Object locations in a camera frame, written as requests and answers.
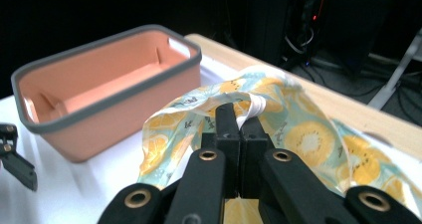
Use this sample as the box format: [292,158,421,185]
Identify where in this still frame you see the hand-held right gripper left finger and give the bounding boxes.
[201,102,241,199]

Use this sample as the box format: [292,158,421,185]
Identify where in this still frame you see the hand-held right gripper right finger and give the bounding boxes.
[239,116,277,199]

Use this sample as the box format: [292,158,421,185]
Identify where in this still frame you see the orange-slice print tote bag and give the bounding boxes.
[136,64,422,224]

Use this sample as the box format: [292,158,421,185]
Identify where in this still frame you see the pink basket with grey rim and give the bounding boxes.
[10,23,203,164]

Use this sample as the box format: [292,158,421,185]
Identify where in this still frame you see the white foam board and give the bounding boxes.
[0,54,241,224]

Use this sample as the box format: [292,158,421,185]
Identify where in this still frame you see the wooden table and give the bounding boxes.
[183,32,422,161]

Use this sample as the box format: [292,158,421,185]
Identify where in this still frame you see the dark equipment with red lights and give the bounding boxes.
[244,0,333,70]

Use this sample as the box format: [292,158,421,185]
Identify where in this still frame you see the grey metal stand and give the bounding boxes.
[366,27,422,112]

